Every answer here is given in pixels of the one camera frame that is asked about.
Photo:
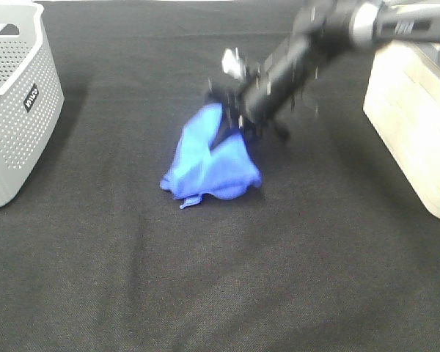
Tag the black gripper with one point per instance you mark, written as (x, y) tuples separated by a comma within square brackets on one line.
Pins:
[(265, 88)]

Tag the blue microfiber towel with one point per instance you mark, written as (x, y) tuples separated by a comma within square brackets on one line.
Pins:
[(224, 172)]

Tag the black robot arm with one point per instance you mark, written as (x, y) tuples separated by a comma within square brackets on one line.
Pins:
[(321, 31)]

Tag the black table cloth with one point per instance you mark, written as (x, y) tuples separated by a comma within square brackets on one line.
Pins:
[(334, 252)]

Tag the white plastic storage bin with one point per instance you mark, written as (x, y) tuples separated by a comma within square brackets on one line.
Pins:
[(402, 102)]

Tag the grey perforated plastic basket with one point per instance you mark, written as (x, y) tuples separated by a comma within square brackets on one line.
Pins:
[(31, 96)]

